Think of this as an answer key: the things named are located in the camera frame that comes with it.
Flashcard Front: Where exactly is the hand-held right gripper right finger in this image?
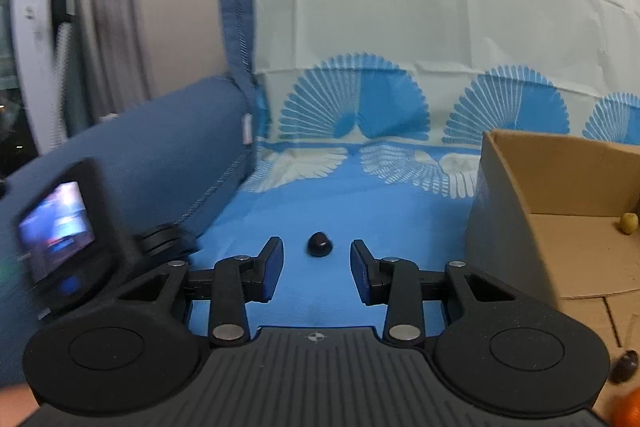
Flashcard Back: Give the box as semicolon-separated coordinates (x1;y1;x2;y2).
349;239;521;348

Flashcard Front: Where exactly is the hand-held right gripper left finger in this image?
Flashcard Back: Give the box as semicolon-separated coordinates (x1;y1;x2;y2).
120;236;286;348

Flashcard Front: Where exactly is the dark purple plum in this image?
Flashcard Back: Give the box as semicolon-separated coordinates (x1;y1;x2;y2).
610;350;640;385
306;232;335;258

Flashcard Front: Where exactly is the brown cardboard box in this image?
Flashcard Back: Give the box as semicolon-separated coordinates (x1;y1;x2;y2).
466;129;640;427

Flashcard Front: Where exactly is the orange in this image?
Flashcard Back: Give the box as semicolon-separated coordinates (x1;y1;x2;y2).
604;388;640;427

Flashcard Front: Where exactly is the person's left forearm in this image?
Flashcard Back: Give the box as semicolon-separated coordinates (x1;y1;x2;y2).
0;383;40;427

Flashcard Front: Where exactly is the blue fabric sofa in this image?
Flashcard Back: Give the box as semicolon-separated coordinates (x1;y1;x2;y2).
0;0;262;358

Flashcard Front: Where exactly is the blue printed cloth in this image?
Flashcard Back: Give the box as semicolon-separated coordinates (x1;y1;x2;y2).
189;0;640;339

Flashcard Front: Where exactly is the grey curtain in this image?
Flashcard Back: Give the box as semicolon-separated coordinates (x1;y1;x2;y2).
64;0;155;140

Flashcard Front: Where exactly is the white coiled cable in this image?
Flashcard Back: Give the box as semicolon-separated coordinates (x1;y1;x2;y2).
50;14;73;150

